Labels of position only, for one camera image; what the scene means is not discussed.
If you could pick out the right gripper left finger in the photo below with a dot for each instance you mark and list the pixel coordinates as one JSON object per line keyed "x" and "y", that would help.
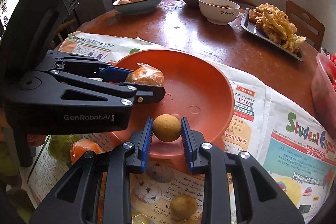
{"x": 75, "y": 197}

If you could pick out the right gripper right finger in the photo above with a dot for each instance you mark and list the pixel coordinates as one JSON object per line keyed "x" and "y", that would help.
{"x": 237, "y": 181}

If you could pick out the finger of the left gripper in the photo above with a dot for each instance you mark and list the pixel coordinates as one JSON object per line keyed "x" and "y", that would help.
{"x": 66, "y": 93}
{"x": 88, "y": 67}

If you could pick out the large green fruit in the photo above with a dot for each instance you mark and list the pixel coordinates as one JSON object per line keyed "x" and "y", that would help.
{"x": 60, "y": 145}

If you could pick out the orange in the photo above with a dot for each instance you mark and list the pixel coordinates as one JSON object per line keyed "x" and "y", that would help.
{"x": 82, "y": 146}
{"x": 146, "y": 75}

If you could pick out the brown longan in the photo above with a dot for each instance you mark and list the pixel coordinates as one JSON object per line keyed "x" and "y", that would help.
{"x": 183, "y": 207}
{"x": 167, "y": 128}

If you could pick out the right newspaper sheet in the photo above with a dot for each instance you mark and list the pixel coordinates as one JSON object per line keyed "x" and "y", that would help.
{"x": 286, "y": 140}

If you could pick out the bowl of eggs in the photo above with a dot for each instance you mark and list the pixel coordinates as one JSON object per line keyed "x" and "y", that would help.
{"x": 135, "y": 7}

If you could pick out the dark refrigerator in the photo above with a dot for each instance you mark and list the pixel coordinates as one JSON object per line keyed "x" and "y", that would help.
{"x": 32, "y": 26}

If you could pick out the orange plastic fruit bowl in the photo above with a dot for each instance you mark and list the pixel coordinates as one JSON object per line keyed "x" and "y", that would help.
{"x": 195, "y": 89}

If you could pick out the white ceramic bowl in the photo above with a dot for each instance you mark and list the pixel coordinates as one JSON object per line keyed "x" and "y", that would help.
{"x": 219, "y": 12}

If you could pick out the pink basin of tomatoes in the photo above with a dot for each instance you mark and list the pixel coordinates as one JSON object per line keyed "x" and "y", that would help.
{"x": 323, "y": 93}

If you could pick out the black tray of fried food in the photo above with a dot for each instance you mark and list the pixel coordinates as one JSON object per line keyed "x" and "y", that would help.
{"x": 269, "y": 23}

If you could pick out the wooden chair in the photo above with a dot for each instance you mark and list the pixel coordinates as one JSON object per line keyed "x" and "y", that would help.
{"x": 307, "y": 25}

